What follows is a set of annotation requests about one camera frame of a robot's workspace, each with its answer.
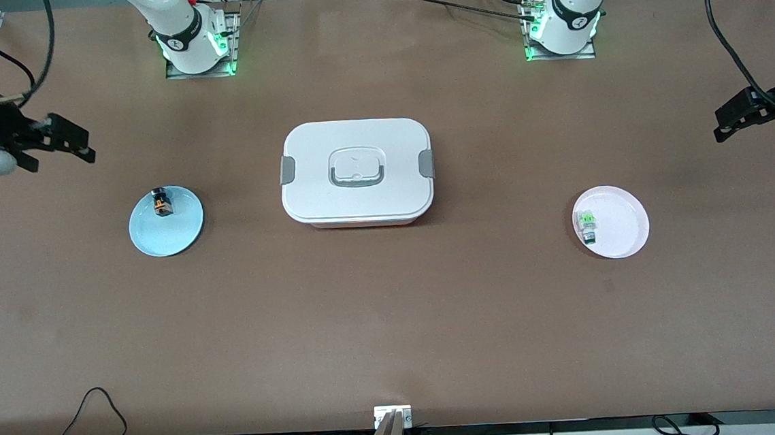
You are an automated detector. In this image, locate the orange and black switch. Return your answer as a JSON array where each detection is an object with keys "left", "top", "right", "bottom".
[{"left": 150, "top": 185, "right": 178, "bottom": 220}]

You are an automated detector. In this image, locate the light blue round plate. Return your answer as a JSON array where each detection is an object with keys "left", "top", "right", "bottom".
[{"left": 126, "top": 183, "right": 207, "bottom": 260}]

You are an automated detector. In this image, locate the pink round plate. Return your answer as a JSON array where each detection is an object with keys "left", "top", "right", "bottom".
[{"left": 570, "top": 182, "right": 653, "bottom": 262}]

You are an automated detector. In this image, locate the white lidded lunch box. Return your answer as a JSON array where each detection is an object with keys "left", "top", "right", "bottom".
[{"left": 276, "top": 114, "right": 440, "bottom": 234}]

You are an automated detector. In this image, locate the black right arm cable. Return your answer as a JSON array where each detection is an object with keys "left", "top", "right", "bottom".
[{"left": 0, "top": 0, "right": 61, "bottom": 110}]

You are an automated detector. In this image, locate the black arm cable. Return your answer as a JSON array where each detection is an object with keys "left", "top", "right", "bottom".
[
  {"left": 704, "top": 0, "right": 775, "bottom": 118},
  {"left": 0, "top": 0, "right": 61, "bottom": 110}
]

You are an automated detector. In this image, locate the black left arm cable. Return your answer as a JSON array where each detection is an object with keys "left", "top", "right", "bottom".
[{"left": 704, "top": 0, "right": 775, "bottom": 118}]

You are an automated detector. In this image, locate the green and white switch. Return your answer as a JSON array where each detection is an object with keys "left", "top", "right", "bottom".
[{"left": 577, "top": 208, "right": 600, "bottom": 246}]

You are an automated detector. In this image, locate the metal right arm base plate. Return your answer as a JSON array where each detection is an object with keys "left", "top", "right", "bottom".
[{"left": 161, "top": 3, "right": 246, "bottom": 82}]

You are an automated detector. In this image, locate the black looped cable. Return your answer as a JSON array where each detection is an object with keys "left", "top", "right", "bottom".
[{"left": 50, "top": 385, "right": 129, "bottom": 435}]

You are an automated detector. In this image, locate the black braided table cable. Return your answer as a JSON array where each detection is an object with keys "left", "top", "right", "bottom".
[{"left": 412, "top": 0, "right": 542, "bottom": 31}]

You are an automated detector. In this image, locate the black coiled cable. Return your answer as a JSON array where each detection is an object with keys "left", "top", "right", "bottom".
[{"left": 650, "top": 410, "right": 721, "bottom": 435}]

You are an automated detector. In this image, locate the white metal clamp bracket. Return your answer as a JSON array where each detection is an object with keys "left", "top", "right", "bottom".
[{"left": 373, "top": 404, "right": 414, "bottom": 431}]

